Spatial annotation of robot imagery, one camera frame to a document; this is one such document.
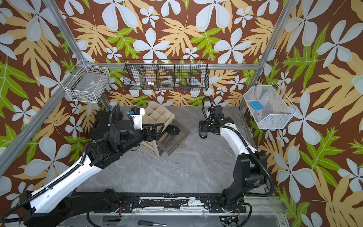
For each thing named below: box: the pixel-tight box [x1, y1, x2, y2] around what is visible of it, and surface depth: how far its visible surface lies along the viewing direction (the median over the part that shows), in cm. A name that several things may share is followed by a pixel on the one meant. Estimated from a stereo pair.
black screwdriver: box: [138, 219, 167, 227], surface depth 70 cm
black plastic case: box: [88, 111, 112, 140], surface depth 104 cm
